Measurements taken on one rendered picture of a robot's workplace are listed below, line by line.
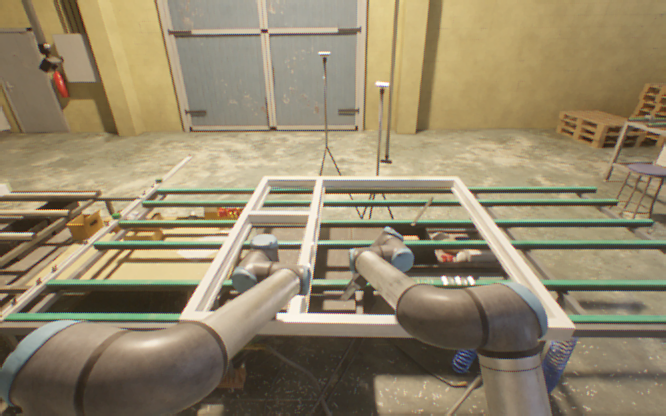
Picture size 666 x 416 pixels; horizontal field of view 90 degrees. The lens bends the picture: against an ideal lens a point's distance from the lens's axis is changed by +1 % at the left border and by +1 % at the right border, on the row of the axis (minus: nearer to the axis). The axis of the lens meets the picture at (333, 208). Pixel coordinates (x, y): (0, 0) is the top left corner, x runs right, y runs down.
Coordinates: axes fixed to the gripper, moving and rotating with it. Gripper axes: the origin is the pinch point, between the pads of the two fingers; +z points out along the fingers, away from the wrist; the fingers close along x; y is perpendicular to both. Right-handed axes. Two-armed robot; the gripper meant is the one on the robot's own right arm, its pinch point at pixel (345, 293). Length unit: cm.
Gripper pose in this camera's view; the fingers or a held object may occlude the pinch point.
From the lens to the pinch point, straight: 144.3
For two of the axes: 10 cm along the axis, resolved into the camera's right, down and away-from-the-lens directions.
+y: -8.0, -6.0, -0.7
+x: -0.4, 1.7, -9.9
